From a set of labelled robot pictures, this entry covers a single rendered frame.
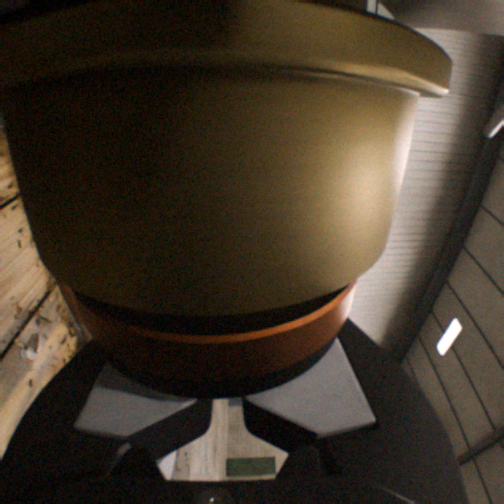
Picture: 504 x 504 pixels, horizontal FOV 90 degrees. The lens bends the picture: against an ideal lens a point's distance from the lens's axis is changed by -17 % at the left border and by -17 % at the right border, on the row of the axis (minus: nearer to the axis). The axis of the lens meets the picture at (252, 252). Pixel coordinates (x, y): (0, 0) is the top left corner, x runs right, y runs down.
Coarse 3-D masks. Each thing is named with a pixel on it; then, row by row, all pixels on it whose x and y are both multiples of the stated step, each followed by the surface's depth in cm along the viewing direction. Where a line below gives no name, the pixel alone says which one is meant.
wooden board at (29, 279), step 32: (0, 128) 20; (0, 160) 20; (0, 192) 20; (0, 224) 20; (0, 256) 20; (32, 256) 25; (0, 288) 20; (32, 288) 24; (64, 288) 29; (0, 320) 20; (32, 320) 24; (64, 320) 29; (0, 352) 19; (32, 352) 23; (64, 352) 29; (0, 384) 19; (0, 416) 18; (0, 448) 17
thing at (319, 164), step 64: (64, 0) 3; (128, 0) 2; (192, 0) 2; (256, 0) 2; (320, 0) 2; (0, 64) 2; (64, 64) 2; (128, 64) 2; (192, 64) 2; (256, 64) 2; (320, 64) 2; (384, 64) 2; (448, 64) 3; (64, 128) 3; (128, 128) 3; (192, 128) 3; (256, 128) 3; (320, 128) 3; (384, 128) 4; (64, 192) 3; (128, 192) 3; (192, 192) 3; (256, 192) 3; (320, 192) 3; (384, 192) 4; (64, 256) 4; (128, 256) 4; (192, 256) 3; (256, 256) 4; (320, 256) 4; (128, 320) 5; (192, 320) 5; (256, 320) 5; (320, 320) 5; (192, 384) 5; (256, 384) 6
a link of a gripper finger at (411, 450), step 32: (352, 352) 7; (384, 352) 7; (384, 384) 6; (416, 384) 6; (384, 416) 5; (416, 416) 5; (320, 448) 5; (352, 448) 5; (384, 448) 5; (416, 448) 5; (448, 448) 5; (384, 480) 4; (416, 480) 4; (448, 480) 4
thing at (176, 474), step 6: (192, 444) 51; (180, 450) 42; (186, 450) 46; (180, 456) 41; (186, 456) 45; (174, 462) 38; (180, 462) 41; (186, 462) 45; (174, 468) 37; (180, 468) 40; (186, 468) 44; (174, 474) 37; (180, 474) 40; (186, 474) 44
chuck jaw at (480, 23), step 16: (384, 0) 3; (400, 0) 3; (416, 0) 3; (432, 0) 3; (448, 0) 3; (464, 0) 3; (480, 0) 3; (496, 0) 3; (400, 16) 4; (416, 16) 4; (432, 16) 4; (448, 16) 4; (464, 16) 4; (480, 16) 3; (496, 16) 3; (480, 32) 4; (496, 32) 4
